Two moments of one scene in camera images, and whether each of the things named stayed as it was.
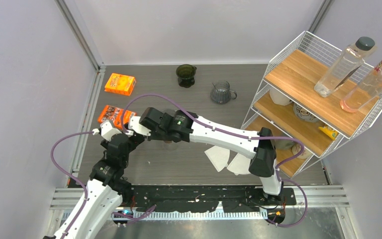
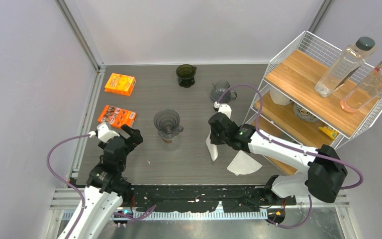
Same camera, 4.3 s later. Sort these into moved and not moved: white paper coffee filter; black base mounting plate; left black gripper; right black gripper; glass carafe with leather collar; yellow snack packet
Moved: right black gripper; white paper coffee filter
Not moved: glass carafe with leather collar; yellow snack packet; black base mounting plate; left black gripper
